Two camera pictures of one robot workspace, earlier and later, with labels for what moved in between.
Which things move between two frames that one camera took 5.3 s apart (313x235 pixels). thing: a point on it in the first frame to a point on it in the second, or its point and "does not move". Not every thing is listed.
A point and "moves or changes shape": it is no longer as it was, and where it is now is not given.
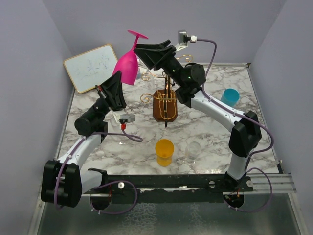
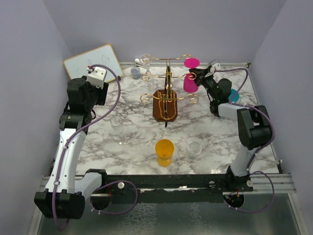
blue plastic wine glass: x=230 y=97 does not move
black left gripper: x=112 y=90 to x=101 y=92
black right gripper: x=152 y=57 to x=200 y=74
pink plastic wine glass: x=127 y=63 moves or changes shape
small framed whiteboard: x=92 y=68 does not move
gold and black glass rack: x=165 y=102 does not move
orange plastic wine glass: x=164 y=150 does not move
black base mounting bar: x=170 y=187 does not move
